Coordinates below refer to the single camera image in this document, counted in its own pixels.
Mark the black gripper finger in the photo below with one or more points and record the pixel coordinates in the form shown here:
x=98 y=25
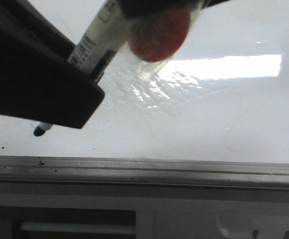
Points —
x=36 y=81
x=138 y=8

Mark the red round magnet taped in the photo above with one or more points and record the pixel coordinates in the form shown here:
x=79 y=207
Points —
x=155 y=40

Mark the white whiteboard marker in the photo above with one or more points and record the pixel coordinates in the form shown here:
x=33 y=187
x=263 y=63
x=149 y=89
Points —
x=100 y=42

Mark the grey aluminium whiteboard frame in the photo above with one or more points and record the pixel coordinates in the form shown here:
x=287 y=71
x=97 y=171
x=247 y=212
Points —
x=144 y=172

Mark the grey metal table frame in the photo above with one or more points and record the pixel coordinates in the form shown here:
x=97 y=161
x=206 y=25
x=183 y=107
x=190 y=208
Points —
x=86 y=211

